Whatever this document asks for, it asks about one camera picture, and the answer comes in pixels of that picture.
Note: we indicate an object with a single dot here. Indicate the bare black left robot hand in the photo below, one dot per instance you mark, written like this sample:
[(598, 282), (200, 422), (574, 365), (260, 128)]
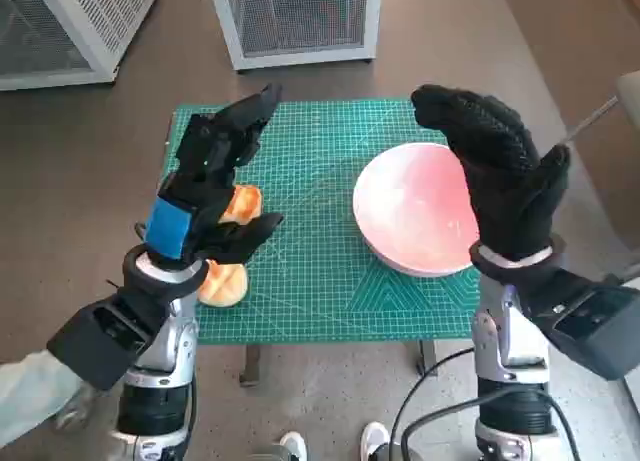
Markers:
[(205, 181)]

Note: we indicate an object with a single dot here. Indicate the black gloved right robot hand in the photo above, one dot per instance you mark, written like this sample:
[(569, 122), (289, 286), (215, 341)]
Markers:
[(500, 181)]

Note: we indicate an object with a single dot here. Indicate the long braided bread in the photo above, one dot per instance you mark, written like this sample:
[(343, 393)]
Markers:
[(246, 203)]

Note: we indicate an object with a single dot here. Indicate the pink bowl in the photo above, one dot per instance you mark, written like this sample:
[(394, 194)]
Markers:
[(410, 206)]

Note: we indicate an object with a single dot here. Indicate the round scored bread bun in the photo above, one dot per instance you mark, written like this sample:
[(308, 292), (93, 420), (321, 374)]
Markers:
[(225, 288)]

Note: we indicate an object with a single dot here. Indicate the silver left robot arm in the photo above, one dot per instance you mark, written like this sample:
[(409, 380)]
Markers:
[(165, 341)]

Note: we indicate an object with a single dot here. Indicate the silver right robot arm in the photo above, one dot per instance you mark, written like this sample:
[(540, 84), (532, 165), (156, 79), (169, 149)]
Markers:
[(505, 341)]

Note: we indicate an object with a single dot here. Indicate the green cutting mat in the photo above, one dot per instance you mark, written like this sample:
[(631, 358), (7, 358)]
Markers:
[(310, 181)]

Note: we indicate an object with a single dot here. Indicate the beige chair with metal legs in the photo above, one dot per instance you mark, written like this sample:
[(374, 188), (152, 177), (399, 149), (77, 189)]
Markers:
[(630, 93)]

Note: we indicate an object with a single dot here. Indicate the narrow white mesh cabinet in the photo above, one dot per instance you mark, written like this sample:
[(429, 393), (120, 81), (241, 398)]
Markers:
[(300, 16)]

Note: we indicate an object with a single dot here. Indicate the black table leg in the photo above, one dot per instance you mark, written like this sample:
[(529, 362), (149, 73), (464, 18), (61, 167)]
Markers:
[(250, 366), (426, 358)]

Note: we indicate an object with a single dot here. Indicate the wide white mesh cabinet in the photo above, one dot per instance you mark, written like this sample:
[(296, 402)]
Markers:
[(60, 26)]

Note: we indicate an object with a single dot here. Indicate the person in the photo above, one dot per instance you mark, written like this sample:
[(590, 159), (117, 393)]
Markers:
[(25, 386)]

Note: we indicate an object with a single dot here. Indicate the white shoe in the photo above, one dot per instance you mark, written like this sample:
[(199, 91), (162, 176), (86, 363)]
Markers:
[(375, 438), (294, 446)]

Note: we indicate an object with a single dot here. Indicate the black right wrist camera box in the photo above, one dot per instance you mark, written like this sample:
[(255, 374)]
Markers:
[(590, 326)]

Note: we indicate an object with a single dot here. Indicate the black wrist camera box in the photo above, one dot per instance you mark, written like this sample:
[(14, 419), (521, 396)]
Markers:
[(100, 341), (590, 326)]

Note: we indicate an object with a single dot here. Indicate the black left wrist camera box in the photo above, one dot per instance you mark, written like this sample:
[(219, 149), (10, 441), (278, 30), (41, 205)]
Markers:
[(100, 341)]

